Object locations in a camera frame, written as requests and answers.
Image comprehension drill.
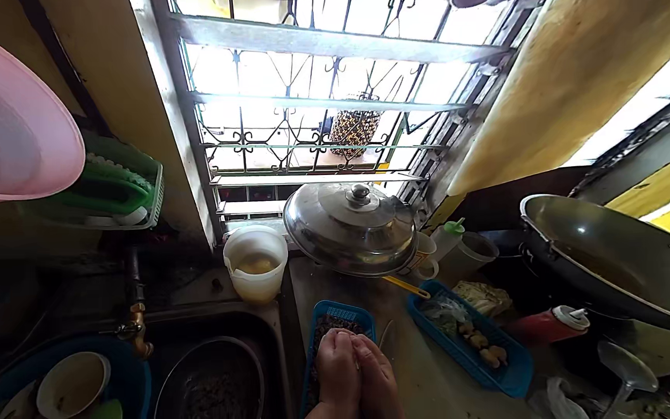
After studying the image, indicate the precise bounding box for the metal sink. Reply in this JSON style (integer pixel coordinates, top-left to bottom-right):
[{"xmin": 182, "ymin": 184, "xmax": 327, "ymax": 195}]
[{"xmin": 105, "ymin": 300, "xmax": 293, "ymax": 419}]

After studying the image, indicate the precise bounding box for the pink plastic basin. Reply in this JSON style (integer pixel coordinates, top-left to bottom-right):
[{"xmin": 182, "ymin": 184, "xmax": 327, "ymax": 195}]
[{"xmin": 0, "ymin": 22, "xmax": 86, "ymax": 206}]

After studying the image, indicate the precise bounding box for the person's left forearm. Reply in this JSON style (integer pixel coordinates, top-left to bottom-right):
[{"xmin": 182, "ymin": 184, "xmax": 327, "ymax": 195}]
[{"xmin": 305, "ymin": 402, "xmax": 361, "ymax": 419}]

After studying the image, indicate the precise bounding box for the knife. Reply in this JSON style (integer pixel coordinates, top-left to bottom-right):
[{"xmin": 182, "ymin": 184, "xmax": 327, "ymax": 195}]
[{"xmin": 380, "ymin": 319, "xmax": 396, "ymax": 360}]

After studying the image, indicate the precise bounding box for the blue basket with lattice rim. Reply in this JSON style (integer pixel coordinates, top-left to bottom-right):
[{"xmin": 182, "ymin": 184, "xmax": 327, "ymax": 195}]
[{"xmin": 300, "ymin": 300, "xmax": 376, "ymax": 419}]

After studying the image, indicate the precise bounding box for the metal ladle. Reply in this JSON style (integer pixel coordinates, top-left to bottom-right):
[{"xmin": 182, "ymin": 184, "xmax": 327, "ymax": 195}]
[{"xmin": 597, "ymin": 340, "xmax": 660, "ymax": 419}]

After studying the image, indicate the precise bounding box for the translucent white plastic pail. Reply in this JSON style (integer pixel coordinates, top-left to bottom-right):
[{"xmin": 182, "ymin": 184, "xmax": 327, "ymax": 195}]
[{"xmin": 223, "ymin": 225, "xmax": 289, "ymax": 305}]

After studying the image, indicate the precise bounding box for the brass faucet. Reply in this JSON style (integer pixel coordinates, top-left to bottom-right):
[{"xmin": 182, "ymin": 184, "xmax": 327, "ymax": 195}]
[{"xmin": 115, "ymin": 302, "xmax": 154, "ymax": 360}]

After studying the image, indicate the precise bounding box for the green plastic basket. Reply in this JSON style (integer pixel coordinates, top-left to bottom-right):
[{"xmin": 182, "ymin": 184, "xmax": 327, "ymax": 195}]
[{"xmin": 20, "ymin": 133, "xmax": 165, "ymax": 230}]

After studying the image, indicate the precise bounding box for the large domed metal lid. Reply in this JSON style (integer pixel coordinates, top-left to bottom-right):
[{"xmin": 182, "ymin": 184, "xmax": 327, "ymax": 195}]
[{"xmin": 283, "ymin": 183, "xmax": 419, "ymax": 277}]

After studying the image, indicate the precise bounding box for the large metal wok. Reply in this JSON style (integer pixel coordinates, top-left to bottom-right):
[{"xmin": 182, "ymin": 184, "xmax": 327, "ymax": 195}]
[{"xmin": 519, "ymin": 194, "xmax": 670, "ymax": 338}]

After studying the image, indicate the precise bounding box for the person's left hand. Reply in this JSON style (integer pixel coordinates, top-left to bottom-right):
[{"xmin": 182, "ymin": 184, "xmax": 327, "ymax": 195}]
[{"xmin": 315, "ymin": 328, "xmax": 363, "ymax": 410}]

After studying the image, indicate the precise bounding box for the speckled woven round container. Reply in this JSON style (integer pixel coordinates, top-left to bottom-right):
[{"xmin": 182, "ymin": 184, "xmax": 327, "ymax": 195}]
[{"xmin": 329, "ymin": 96, "xmax": 382, "ymax": 158}]

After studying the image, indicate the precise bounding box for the green plastic tray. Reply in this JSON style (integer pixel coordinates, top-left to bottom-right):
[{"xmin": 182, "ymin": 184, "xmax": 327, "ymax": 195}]
[{"xmin": 59, "ymin": 159, "xmax": 154, "ymax": 221}]

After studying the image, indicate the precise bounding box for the squeeze bottle with green cap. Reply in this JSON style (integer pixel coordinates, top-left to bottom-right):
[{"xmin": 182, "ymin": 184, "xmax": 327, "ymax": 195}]
[{"xmin": 429, "ymin": 218, "xmax": 465, "ymax": 261}]

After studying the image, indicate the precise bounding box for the long blue plastic basket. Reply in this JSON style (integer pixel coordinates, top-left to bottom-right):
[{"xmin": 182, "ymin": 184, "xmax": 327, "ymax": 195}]
[{"xmin": 407, "ymin": 280, "xmax": 534, "ymax": 399}]

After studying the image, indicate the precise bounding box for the person's right hand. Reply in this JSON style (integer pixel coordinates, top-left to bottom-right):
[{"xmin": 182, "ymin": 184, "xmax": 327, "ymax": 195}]
[{"xmin": 351, "ymin": 333, "xmax": 400, "ymax": 419}]

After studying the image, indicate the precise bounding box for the white mug with print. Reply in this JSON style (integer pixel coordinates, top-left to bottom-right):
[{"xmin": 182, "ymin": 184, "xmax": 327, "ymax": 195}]
[{"xmin": 399, "ymin": 232, "xmax": 439, "ymax": 281}]

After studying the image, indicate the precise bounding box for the crumpled pale plastic bag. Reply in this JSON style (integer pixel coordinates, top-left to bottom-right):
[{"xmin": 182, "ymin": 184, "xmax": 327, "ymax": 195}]
[{"xmin": 452, "ymin": 280, "xmax": 513, "ymax": 319}]

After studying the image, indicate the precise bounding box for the large blue basin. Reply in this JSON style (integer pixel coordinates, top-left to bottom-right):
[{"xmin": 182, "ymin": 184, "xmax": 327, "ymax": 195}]
[{"xmin": 0, "ymin": 333, "xmax": 152, "ymax": 419}]

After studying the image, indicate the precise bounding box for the yellowish hanging sheet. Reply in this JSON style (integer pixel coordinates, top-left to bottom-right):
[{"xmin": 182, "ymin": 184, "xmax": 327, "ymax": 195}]
[{"xmin": 446, "ymin": 0, "xmax": 670, "ymax": 197}]

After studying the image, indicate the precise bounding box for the red squeeze bottle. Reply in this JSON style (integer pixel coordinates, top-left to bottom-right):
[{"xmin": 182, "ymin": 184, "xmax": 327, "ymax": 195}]
[{"xmin": 508, "ymin": 305, "xmax": 591, "ymax": 346}]

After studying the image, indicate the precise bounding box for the round metal pan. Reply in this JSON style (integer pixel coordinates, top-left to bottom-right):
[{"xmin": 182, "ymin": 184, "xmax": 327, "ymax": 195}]
[{"xmin": 154, "ymin": 336, "xmax": 266, "ymax": 419}]

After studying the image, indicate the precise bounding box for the yellow utensil handle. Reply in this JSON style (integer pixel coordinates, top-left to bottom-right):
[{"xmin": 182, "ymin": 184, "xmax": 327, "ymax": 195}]
[{"xmin": 383, "ymin": 276, "xmax": 431, "ymax": 300}]

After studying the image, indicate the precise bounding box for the clear plastic container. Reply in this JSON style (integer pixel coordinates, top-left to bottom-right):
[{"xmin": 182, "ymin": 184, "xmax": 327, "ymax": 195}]
[{"xmin": 442, "ymin": 232, "xmax": 500, "ymax": 279}]

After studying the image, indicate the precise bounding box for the window with louvers and grille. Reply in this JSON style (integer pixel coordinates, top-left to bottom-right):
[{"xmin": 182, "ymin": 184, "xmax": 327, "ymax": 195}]
[{"xmin": 130, "ymin": 0, "xmax": 545, "ymax": 251}]

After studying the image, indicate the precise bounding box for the pile of ginger pieces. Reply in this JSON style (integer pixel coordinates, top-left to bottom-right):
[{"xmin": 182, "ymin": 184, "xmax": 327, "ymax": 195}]
[{"xmin": 458, "ymin": 322, "xmax": 508, "ymax": 370}]

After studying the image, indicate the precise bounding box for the white bowl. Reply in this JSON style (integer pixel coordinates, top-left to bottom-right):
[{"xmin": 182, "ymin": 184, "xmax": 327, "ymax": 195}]
[{"xmin": 36, "ymin": 351, "xmax": 112, "ymax": 419}]

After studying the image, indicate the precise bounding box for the clear bag of green vegetables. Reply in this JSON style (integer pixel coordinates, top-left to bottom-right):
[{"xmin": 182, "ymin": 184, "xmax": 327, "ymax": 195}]
[{"xmin": 422, "ymin": 296, "xmax": 472, "ymax": 338}]

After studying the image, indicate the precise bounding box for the pile of dark brown bits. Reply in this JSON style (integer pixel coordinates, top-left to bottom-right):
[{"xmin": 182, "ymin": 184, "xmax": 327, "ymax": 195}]
[{"xmin": 306, "ymin": 314, "xmax": 365, "ymax": 412}]

